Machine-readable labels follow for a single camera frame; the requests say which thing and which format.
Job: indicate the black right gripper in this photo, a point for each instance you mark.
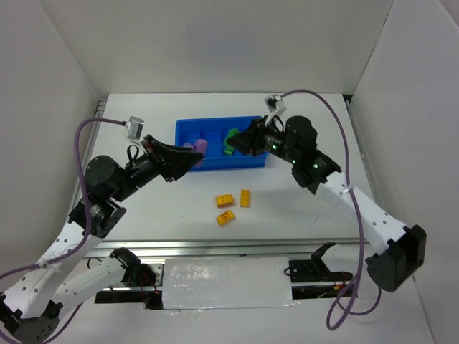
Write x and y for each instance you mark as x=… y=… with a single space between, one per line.
x=254 y=137

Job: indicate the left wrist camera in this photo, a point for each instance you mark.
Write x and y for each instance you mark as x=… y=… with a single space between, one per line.
x=133 y=129

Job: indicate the purple lego brick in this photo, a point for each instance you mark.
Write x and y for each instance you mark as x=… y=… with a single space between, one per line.
x=199 y=146

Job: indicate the yellow lego brick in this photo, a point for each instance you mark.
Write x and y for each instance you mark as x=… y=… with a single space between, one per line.
x=224 y=200
x=225 y=218

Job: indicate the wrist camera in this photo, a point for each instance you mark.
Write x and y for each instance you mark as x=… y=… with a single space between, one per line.
x=133 y=129
x=276 y=106

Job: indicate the green lego brick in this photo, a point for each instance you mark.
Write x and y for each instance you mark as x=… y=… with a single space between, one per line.
x=229 y=150

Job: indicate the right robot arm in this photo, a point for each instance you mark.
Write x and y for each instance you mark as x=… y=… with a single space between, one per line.
x=399 y=249

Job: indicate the yellow lego plate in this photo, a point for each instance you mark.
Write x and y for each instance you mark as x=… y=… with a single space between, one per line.
x=245 y=197

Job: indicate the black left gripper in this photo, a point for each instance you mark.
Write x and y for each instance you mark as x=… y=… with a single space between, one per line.
x=158 y=160

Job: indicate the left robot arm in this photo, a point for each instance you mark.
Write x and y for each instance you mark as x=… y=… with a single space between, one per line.
x=32 y=309

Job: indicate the blue divided plastic bin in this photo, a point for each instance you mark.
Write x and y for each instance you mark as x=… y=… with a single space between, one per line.
x=214 y=131

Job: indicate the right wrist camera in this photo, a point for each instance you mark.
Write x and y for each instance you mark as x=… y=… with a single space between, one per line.
x=276 y=106

